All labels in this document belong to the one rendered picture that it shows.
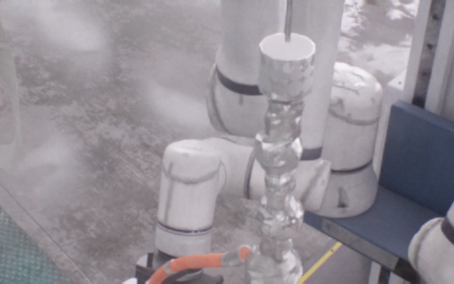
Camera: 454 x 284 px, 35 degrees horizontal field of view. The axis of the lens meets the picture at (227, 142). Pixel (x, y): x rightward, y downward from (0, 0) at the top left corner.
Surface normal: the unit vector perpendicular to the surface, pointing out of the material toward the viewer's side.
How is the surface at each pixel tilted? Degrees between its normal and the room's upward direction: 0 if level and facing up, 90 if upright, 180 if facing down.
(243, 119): 100
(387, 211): 0
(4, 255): 0
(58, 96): 0
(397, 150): 90
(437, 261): 68
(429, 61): 90
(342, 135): 91
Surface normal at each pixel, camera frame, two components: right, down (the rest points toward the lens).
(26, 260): 0.00, -0.79
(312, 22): -0.16, 0.28
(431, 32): -0.66, 0.46
